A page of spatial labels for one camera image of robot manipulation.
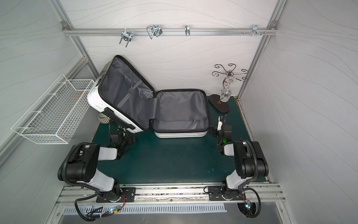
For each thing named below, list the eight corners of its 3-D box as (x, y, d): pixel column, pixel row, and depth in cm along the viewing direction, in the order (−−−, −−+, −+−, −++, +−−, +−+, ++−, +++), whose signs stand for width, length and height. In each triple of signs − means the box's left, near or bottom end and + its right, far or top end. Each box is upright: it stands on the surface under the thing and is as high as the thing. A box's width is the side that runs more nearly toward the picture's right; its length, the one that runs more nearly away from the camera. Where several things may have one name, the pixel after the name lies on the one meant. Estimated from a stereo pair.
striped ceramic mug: (98, 121, 106) (94, 116, 101) (104, 117, 109) (100, 111, 103) (106, 126, 103) (102, 121, 98) (111, 122, 106) (107, 116, 100)
